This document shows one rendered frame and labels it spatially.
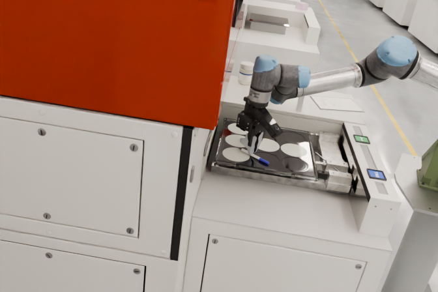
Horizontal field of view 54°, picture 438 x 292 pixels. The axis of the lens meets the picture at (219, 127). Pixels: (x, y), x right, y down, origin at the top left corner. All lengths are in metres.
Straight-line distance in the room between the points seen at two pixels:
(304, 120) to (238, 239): 0.67
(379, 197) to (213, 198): 0.52
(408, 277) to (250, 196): 0.89
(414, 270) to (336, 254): 0.69
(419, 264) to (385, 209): 0.66
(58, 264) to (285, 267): 0.69
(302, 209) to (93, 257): 0.68
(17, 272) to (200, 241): 0.54
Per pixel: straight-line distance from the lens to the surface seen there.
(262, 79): 1.42
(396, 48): 1.63
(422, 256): 2.03
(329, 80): 1.64
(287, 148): 1.68
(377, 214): 1.45
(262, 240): 1.40
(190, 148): 1.01
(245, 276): 1.51
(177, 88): 0.96
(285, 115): 1.84
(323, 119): 1.86
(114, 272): 1.30
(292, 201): 1.52
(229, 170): 1.58
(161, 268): 1.25
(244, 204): 1.45
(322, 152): 1.75
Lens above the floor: 1.66
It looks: 26 degrees down
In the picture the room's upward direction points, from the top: 8 degrees clockwise
